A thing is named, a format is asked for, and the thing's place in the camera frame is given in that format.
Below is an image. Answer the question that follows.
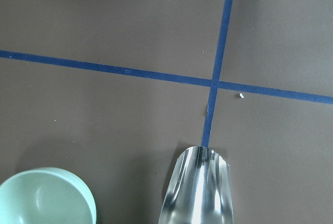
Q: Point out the metal ice scoop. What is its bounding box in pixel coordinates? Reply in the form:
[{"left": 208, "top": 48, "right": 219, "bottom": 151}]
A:
[{"left": 159, "top": 146, "right": 234, "bottom": 223}]

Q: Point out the green ceramic bowl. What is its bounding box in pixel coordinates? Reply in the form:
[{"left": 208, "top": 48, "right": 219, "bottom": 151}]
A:
[{"left": 1, "top": 167, "right": 97, "bottom": 223}]

